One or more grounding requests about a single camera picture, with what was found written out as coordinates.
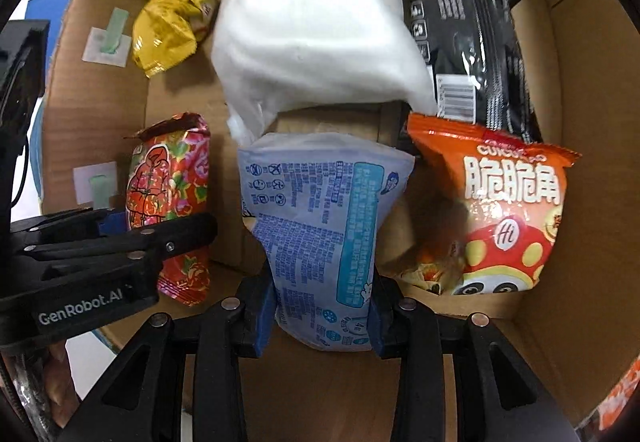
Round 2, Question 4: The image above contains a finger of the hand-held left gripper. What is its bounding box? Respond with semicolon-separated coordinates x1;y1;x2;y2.
22;214;218;283
10;206;127;248

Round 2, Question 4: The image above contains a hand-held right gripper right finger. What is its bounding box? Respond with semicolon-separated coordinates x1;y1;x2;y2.
369;274;581;442

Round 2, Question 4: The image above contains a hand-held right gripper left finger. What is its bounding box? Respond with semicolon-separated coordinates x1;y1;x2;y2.
52;279;278;442

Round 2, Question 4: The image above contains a red floral snack packet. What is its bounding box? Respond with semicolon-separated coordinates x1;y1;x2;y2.
124;112;213;308

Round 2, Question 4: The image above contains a light blue soft packet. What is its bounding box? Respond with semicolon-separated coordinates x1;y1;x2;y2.
236;132;417;353

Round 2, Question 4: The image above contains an orange snack packet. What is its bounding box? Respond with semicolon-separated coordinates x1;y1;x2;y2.
395;112;583;298

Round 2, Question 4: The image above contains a yellow snack packet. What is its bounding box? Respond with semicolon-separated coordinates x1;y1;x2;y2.
131;0;228;80

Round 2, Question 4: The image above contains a white cotton pad bag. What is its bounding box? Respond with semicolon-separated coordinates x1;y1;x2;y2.
210;0;438;145

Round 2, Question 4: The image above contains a cardboard box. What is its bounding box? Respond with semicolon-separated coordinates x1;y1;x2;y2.
40;0;640;442

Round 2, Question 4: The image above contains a black snack packet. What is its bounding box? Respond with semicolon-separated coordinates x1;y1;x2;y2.
392;0;543;145

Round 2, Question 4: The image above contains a person's left hand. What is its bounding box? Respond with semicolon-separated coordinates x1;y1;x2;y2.
42;342;83;430

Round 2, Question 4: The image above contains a green adhesive hook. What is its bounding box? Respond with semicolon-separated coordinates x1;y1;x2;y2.
82;7;132;69
72;162;118;210

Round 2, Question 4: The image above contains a blue foam mat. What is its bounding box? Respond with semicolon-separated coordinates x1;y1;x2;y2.
24;0;76;25

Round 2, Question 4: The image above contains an orange floral blanket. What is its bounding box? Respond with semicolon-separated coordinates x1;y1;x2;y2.
575;357;640;433

